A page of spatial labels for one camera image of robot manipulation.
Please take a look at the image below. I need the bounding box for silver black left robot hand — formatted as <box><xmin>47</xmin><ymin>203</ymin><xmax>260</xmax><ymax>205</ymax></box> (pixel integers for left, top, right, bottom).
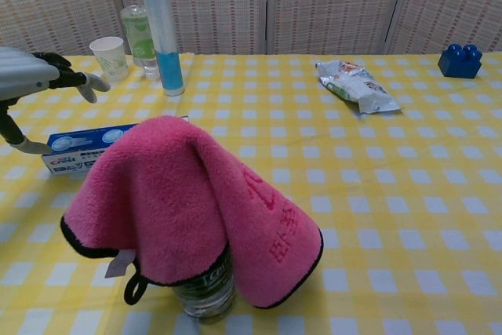
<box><xmin>0</xmin><ymin>46</ymin><xmax>111</xmax><ymax>155</ymax></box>

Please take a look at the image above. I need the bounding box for blue white toothpaste box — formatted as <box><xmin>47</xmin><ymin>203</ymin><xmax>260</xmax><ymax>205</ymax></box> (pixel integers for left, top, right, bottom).
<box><xmin>40</xmin><ymin>114</ymin><xmax>190</xmax><ymax>176</ymax></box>

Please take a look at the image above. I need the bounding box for white paper cup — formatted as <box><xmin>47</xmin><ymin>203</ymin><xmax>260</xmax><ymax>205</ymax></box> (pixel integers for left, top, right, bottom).
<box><xmin>89</xmin><ymin>36</ymin><xmax>130</xmax><ymax>83</ymax></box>

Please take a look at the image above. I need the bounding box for clear bottle with green label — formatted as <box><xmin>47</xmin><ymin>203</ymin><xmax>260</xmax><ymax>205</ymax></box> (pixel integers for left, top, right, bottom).
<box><xmin>119</xmin><ymin>4</ymin><xmax>161</xmax><ymax>80</ymax></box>

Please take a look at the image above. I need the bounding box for tall blue white tube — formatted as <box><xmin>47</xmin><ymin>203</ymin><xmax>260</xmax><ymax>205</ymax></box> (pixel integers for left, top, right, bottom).
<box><xmin>135</xmin><ymin>0</ymin><xmax>186</xmax><ymax>97</ymax></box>

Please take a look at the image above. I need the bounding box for pink towel with black trim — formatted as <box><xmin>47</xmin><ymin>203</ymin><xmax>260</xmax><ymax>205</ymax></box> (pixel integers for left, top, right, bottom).
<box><xmin>60</xmin><ymin>115</ymin><xmax>325</xmax><ymax>311</ymax></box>

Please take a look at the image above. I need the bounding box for clear bottle under towel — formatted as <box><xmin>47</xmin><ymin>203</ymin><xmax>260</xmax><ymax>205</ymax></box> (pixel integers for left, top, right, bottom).
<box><xmin>171</xmin><ymin>246</ymin><xmax>237</xmax><ymax>319</ymax></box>

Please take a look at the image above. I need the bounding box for woven folding screen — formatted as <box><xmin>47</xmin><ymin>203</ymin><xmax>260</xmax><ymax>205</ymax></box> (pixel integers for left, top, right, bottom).
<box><xmin>0</xmin><ymin>0</ymin><xmax>502</xmax><ymax>59</ymax></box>

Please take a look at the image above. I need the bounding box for crumpled silver snack bag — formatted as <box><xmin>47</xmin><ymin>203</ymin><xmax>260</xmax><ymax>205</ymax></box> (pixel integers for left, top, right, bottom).
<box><xmin>315</xmin><ymin>60</ymin><xmax>402</xmax><ymax>115</ymax></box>

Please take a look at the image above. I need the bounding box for yellow white checkered tablecloth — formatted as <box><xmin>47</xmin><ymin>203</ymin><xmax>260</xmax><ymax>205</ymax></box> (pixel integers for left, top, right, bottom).
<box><xmin>0</xmin><ymin>51</ymin><xmax>502</xmax><ymax>335</ymax></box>

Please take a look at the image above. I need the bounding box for blue toy building brick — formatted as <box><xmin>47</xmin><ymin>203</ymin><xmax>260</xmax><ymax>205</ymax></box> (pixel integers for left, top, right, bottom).
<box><xmin>437</xmin><ymin>42</ymin><xmax>484</xmax><ymax>78</ymax></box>

